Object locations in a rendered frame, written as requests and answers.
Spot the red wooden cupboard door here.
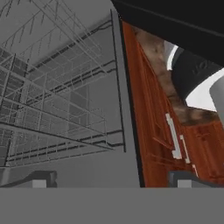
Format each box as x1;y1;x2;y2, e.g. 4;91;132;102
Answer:
183;120;224;187
121;20;200;188

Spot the grey dishwasher body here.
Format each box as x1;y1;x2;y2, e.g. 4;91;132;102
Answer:
0;0;146;188

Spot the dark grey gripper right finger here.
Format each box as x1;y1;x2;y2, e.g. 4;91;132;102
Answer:
167;170;224;188

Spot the grey wire dishwasher rack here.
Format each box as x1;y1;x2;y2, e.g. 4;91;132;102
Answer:
0;0;117;77
0;49;127;170

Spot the black and white round thing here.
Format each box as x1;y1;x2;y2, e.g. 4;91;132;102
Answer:
165;39;224;127

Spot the black dishwasher door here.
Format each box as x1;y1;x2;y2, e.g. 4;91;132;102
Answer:
109;0;224;68

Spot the white cupboard door handle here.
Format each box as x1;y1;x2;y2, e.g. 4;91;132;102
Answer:
164;112;184;160
178;134;192;165
191;164;200;178

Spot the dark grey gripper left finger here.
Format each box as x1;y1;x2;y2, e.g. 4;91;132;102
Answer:
0;170;58;188

